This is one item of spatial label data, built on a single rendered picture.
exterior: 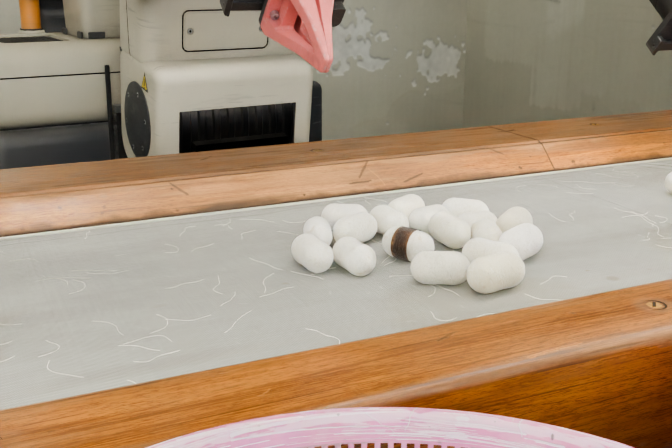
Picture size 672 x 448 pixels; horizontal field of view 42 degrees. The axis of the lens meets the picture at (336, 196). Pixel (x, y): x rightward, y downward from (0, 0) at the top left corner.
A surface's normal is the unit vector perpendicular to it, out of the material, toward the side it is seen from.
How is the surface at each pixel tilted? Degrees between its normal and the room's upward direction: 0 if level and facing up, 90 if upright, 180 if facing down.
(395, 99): 90
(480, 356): 0
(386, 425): 75
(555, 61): 90
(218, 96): 98
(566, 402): 90
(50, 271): 0
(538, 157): 45
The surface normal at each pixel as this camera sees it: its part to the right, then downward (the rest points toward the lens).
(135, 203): 0.30, -0.52
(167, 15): 0.50, 0.36
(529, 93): -0.86, 0.12
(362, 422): 0.10, -0.01
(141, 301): 0.00, -0.97
